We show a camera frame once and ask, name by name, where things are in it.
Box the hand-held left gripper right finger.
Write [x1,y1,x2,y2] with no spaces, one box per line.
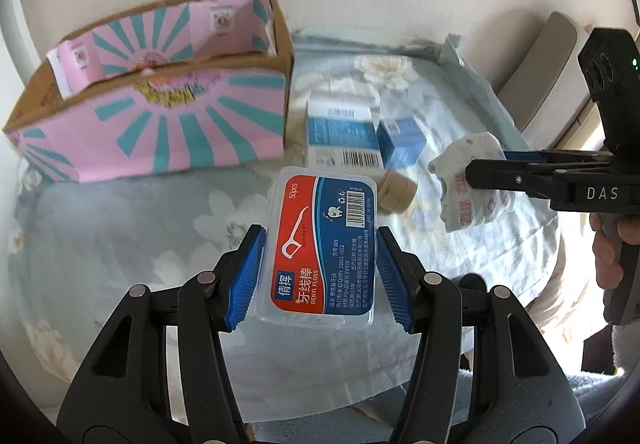
[375,227,586,444]

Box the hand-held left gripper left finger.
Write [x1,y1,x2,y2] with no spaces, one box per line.
[57,224,268,444]

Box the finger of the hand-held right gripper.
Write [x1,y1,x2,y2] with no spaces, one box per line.
[465,158,571,200]
[502,149,608,165]

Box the white patterned tissue packet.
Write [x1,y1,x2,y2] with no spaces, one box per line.
[427,131,514,233]

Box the clear dental floss box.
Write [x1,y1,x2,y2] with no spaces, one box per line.
[255,167,379,330]

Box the pink striped cardboard box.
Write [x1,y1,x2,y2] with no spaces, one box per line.
[2,0,296,184]

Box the person's right hand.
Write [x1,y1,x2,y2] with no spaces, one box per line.
[590,213,640,291]

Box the beige chair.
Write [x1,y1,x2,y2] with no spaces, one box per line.
[495,12,607,151]

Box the brown tape roll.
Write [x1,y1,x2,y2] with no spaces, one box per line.
[377,170,417,216]

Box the floral blue bed sheet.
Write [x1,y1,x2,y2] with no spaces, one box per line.
[7,32,561,412]

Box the small blue carton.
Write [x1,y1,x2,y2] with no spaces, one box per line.
[376,117,427,170]

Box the white and blue carton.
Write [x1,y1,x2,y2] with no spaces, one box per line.
[305,97,385,171]

